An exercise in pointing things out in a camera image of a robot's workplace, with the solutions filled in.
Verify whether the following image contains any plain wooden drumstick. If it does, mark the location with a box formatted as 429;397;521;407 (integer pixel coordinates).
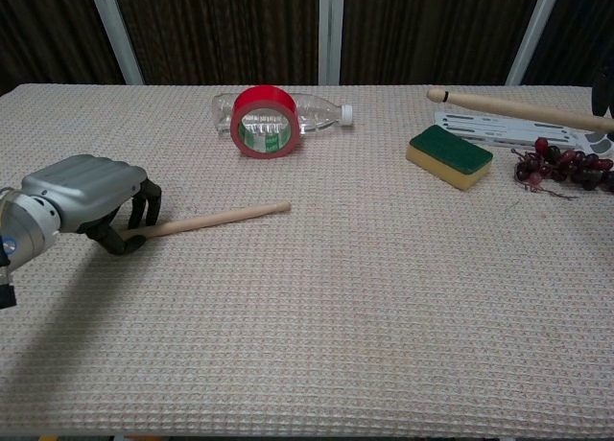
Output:
125;200;293;242

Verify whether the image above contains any wooden drumstick with black ring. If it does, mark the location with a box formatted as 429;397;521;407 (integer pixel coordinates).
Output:
426;87;614;134

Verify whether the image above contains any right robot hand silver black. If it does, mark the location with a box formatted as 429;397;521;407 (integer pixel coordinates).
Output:
592;69;614;119

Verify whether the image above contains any green and yellow sponge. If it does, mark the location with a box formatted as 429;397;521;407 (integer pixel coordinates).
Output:
405;124;494;192

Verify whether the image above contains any grey metal partition post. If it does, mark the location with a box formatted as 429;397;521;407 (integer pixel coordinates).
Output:
85;0;146;86
318;0;346;86
504;0;565;87

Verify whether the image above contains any white folding laptop stand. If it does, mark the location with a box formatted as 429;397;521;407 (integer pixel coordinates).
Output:
434;109;614;157

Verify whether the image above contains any red tape roll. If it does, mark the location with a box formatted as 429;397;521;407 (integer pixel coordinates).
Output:
229;84;302;161

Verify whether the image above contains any dark brown corrugated panel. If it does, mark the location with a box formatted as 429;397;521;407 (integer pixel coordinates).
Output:
0;0;128;97
110;0;321;86
521;0;614;87
340;0;546;86

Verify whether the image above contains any beige woven table cloth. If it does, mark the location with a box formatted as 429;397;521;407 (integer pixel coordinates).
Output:
0;82;614;438

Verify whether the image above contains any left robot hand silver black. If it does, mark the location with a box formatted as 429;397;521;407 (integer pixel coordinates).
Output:
21;153;163;257

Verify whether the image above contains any dark red grape bunch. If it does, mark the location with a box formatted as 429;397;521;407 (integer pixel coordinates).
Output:
510;136;614;202

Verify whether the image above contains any clear plastic water bottle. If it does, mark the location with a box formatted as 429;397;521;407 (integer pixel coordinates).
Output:
211;92;355;137

